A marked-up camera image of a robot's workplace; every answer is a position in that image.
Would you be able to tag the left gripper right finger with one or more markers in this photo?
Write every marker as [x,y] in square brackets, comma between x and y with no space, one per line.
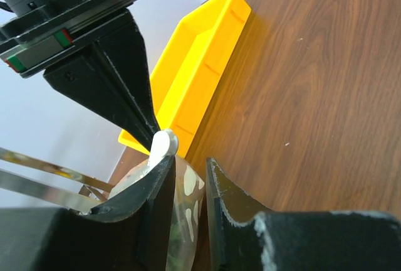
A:
[246,235]

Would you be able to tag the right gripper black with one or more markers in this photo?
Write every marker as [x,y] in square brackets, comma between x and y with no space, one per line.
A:
[93,53]

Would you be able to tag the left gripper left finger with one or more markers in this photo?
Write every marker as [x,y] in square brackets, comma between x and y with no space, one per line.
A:
[130,231]

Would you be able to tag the clear zip top bag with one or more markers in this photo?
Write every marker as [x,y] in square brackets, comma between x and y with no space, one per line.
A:
[188,197]

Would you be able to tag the metal dish rack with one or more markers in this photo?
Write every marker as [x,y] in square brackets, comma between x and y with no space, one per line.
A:
[51,183]

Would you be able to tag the yellow plastic tray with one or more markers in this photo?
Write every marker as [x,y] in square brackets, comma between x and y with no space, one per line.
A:
[191,66]

